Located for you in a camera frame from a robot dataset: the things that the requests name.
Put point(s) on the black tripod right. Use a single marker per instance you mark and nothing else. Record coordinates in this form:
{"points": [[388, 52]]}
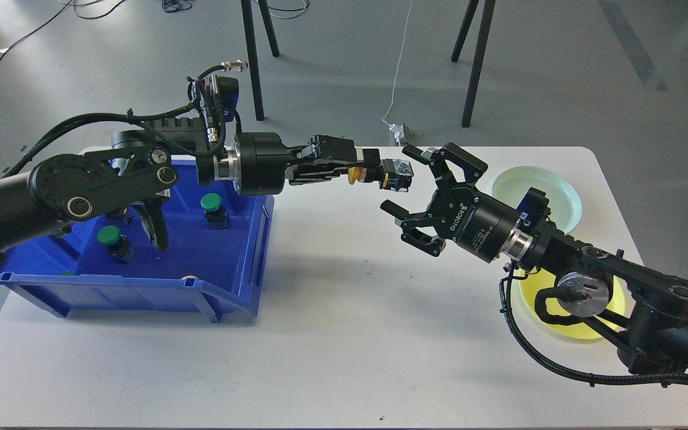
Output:
{"points": [[479, 53]]}

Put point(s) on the blue plastic bin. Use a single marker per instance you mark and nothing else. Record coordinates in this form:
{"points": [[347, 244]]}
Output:
{"points": [[229, 263]]}

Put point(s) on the white power adapter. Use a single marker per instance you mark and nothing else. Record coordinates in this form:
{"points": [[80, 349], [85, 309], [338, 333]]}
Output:
{"points": [[401, 134]]}

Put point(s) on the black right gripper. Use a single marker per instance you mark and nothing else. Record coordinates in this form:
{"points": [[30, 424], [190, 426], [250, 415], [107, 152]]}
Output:
{"points": [[475, 221]]}

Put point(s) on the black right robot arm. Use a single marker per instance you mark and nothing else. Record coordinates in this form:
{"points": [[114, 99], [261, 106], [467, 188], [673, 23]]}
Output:
{"points": [[643, 312]]}

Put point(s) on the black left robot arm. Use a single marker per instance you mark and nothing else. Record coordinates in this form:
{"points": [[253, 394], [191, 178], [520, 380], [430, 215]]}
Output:
{"points": [[138, 171]]}

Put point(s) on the light green plate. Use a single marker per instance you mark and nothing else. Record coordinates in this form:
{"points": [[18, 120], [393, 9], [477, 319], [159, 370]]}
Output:
{"points": [[511, 186]]}

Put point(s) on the green push button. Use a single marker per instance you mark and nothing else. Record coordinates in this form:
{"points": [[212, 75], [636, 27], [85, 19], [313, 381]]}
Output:
{"points": [[117, 245], [214, 213]]}

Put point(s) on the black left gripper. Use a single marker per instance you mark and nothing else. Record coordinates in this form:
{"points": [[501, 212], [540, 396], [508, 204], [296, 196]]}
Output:
{"points": [[263, 159]]}

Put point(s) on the yellow push button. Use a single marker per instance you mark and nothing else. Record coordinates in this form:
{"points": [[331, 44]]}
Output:
{"points": [[391, 174]]}

